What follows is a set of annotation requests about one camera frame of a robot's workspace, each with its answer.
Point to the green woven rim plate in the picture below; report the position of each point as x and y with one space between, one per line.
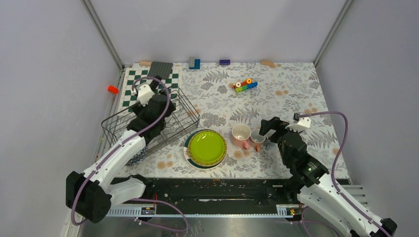
190 153

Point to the pink dotted mug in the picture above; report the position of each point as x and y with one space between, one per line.
257 140

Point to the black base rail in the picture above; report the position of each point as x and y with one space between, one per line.
223 196

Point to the white plate teal rim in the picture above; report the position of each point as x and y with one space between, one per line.
186 155

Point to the black wire dish rack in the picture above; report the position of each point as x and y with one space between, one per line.
182 121

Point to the grey studded baseplate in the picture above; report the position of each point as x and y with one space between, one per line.
160 69

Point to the wooden block left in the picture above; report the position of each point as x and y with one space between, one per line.
145 63

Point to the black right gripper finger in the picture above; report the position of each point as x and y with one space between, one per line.
268 125
277 129

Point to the wooden block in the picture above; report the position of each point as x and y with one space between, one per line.
145 63
268 63

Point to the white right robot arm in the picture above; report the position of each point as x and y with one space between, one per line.
314 186

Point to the grey blue cup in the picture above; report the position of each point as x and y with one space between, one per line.
267 144

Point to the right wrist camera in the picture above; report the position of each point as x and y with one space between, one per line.
300 123

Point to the purple toy brick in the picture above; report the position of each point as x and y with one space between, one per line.
224 62

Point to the red small block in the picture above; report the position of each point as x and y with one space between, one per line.
113 89

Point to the green white checkered board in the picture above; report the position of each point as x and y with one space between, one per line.
128 98

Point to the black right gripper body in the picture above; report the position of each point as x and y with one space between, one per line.
283 155

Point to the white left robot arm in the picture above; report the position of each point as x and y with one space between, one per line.
91 193

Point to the colourful toy brick car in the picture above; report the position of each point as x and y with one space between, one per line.
244 85

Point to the wooden block right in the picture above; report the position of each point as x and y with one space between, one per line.
268 63

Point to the blue white patterned bowl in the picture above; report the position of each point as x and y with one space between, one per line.
138 157

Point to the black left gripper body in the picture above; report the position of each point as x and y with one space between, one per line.
140 109

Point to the lime green plastic plate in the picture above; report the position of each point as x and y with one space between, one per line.
207 147

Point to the grey and blue brick stack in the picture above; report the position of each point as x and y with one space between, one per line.
194 63

